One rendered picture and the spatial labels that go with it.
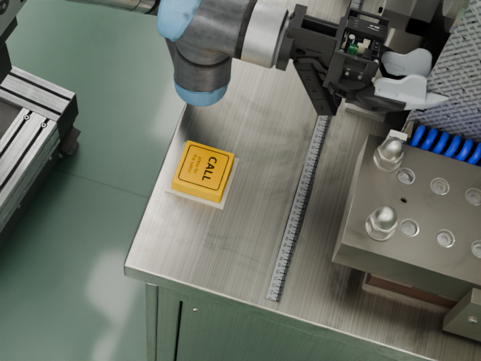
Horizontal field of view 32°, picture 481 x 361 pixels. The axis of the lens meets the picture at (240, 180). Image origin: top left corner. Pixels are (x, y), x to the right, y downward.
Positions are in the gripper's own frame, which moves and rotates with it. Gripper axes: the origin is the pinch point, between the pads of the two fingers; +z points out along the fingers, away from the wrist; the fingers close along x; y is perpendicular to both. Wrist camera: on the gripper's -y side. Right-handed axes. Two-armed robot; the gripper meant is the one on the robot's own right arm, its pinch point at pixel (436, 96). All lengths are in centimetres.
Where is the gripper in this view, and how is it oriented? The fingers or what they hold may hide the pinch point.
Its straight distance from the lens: 106.0
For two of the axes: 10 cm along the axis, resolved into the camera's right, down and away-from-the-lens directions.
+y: 1.0, -4.6, -8.8
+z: 9.6, 2.9, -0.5
